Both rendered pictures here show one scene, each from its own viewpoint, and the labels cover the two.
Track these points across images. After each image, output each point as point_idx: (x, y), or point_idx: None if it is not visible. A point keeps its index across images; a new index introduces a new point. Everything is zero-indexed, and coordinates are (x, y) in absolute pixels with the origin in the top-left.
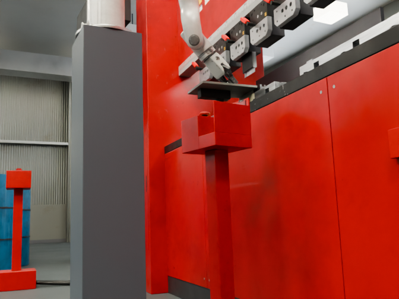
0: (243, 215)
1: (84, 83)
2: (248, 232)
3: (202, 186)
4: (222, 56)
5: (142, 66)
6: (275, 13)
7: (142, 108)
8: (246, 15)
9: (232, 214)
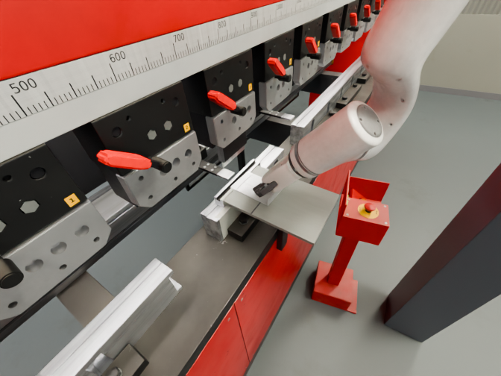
0: (291, 261)
1: None
2: (294, 262)
3: (238, 336)
4: (185, 149)
5: (481, 185)
6: (302, 67)
7: (459, 211)
8: (255, 45)
9: (282, 277)
